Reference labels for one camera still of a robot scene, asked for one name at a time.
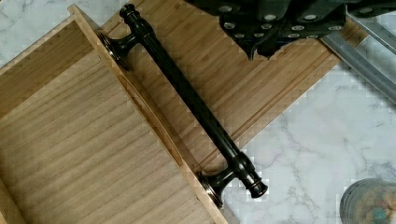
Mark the black drawer handle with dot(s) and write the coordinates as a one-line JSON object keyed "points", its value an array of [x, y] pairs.
{"points": [[238, 164]]}

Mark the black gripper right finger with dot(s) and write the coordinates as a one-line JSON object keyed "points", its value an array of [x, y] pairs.
{"points": [[285, 23]]}

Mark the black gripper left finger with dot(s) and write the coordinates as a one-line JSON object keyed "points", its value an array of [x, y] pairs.
{"points": [[255, 28]]}

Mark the wooden cutting board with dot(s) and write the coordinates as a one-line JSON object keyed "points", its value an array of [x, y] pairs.
{"points": [[244, 95]]}

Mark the wooden drawer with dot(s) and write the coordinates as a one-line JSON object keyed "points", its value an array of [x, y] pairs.
{"points": [[82, 142]]}

